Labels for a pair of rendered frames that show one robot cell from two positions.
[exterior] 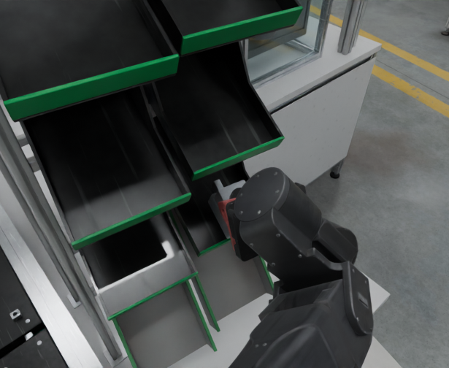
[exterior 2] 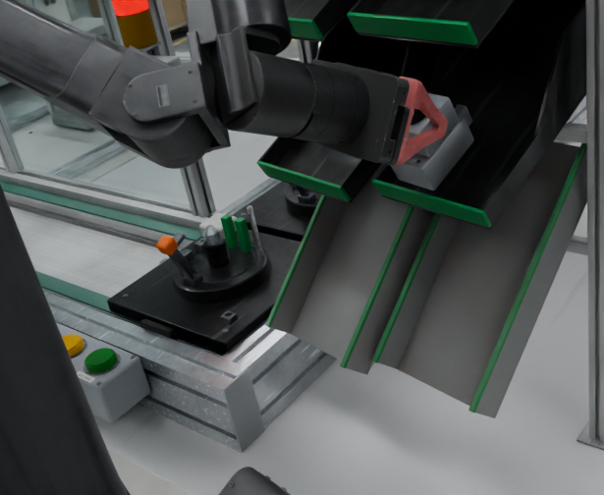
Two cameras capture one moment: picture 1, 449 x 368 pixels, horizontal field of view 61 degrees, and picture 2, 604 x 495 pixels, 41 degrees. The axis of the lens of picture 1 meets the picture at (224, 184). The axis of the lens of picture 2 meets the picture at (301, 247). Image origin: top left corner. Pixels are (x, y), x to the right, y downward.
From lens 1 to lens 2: 0.70 m
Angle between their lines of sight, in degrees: 67
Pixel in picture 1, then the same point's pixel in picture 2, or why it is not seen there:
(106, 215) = not seen: hidden behind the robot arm
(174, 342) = (342, 330)
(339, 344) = (93, 71)
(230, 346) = (429, 476)
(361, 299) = (161, 90)
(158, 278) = (327, 176)
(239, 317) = (490, 475)
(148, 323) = (345, 280)
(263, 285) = (495, 400)
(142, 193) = (308, 14)
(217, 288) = (443, 333)
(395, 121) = not seen: outside the picture
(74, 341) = not seen: hidden behind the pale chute
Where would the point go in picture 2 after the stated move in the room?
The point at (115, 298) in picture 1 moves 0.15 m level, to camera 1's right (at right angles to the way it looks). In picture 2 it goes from (289, 162) to (315, 222)
